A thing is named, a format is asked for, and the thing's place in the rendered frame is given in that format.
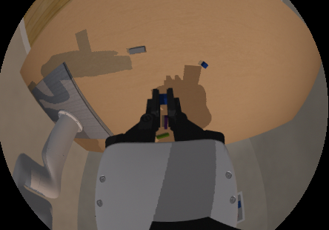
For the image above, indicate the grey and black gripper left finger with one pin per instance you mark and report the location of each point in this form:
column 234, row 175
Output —
column 145, row 130

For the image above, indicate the small blue block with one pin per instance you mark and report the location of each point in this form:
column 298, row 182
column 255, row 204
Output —
column 163, row 99
column 204, row 65

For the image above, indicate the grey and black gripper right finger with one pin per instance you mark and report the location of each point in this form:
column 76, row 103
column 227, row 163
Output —
column 184, row 129

